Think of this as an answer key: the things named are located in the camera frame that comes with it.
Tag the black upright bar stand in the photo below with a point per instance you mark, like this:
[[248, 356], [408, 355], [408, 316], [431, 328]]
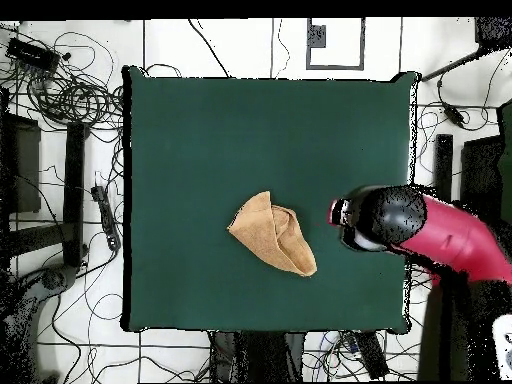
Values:
[[444, 164], [74, 192]]

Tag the black power strip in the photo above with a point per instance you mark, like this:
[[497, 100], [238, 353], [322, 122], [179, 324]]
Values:
[[106, 216]]

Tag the grey curved base foot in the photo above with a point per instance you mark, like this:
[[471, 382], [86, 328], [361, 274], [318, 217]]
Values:
[[52, 280]]

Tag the tan terry towel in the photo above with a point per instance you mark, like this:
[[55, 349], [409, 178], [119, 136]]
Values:
[[260, 232]]

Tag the black electronics box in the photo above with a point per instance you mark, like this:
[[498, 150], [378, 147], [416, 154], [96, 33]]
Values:
[[30, 54]]

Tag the dark green table cloth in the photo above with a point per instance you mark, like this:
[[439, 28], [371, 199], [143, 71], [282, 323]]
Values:
[[180, 140]]

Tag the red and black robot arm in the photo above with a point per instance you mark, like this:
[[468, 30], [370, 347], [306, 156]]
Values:
[[452, 236]]

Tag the dark tripod rod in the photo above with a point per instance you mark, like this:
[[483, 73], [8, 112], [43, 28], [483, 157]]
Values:
[[452, 66]]

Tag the dark flat box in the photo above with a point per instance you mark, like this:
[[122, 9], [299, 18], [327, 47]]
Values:
[[24, 168], [480, 172]]

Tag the dark grey power adapter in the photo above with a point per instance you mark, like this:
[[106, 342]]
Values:
[[454, 114]]

